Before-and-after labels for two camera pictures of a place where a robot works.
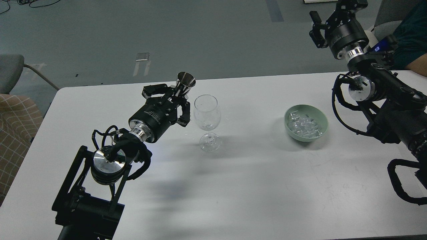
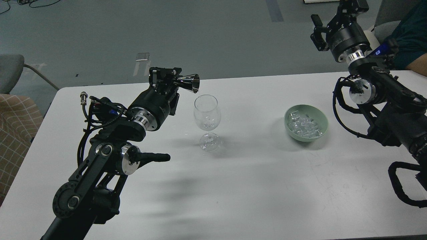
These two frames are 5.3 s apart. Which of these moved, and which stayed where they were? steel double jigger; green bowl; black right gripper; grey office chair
Moved: steel double jigger
Stayed: green bowl; black right gripper; grey office chair
